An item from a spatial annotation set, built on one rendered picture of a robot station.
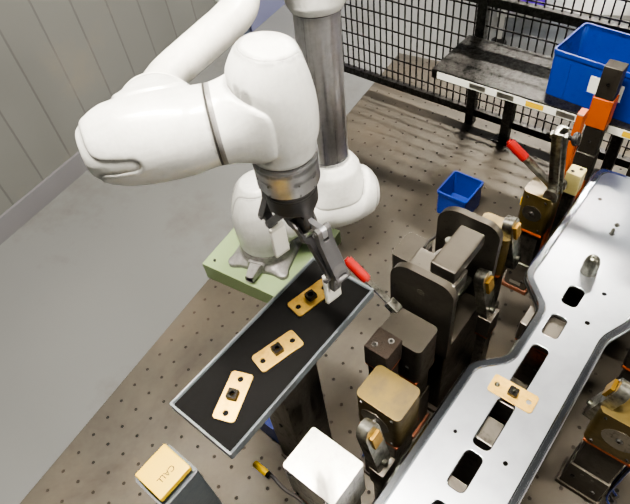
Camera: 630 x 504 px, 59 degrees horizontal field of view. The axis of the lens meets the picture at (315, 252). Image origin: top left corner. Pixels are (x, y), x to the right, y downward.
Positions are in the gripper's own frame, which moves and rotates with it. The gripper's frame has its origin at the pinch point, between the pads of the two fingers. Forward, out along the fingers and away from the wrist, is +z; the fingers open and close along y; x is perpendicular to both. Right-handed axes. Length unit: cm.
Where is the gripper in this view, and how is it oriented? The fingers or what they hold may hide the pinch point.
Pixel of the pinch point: (306, 270)
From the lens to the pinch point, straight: 94.3
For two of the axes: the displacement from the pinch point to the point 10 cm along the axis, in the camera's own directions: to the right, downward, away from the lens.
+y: 6.4, 5.4, -5.4
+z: 1.0, 6.4, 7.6
